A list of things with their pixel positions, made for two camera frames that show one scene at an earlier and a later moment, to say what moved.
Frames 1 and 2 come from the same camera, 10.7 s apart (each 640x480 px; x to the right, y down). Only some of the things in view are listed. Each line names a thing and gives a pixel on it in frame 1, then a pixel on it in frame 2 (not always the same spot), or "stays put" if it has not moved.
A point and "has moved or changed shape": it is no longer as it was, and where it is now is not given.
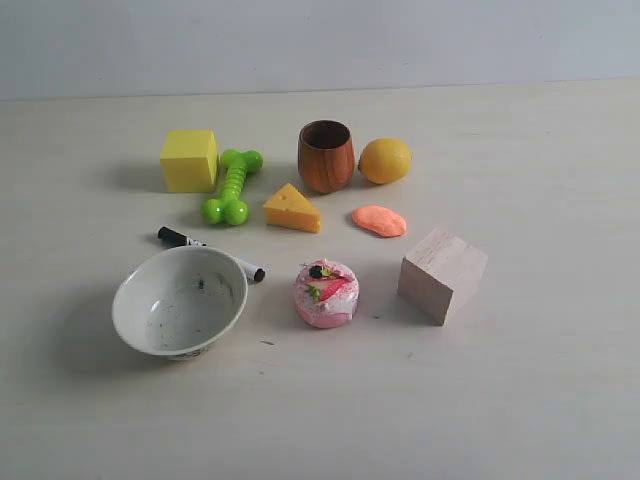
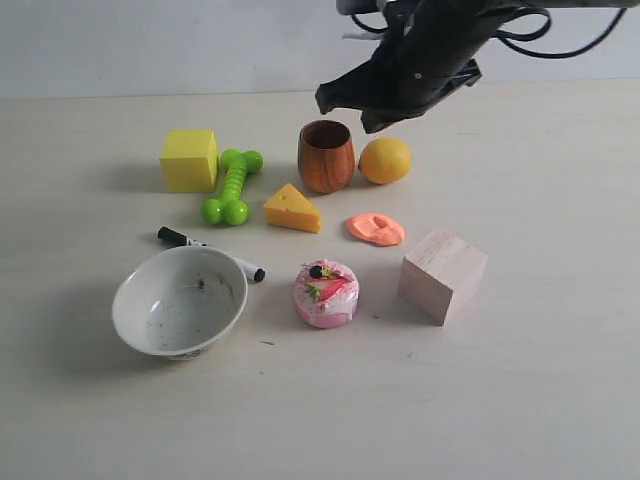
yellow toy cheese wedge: (292, 209) stays put
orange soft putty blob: (379, 219) has moved or changed shape
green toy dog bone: (230, 208) stays put
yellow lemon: (385, 160) stays put
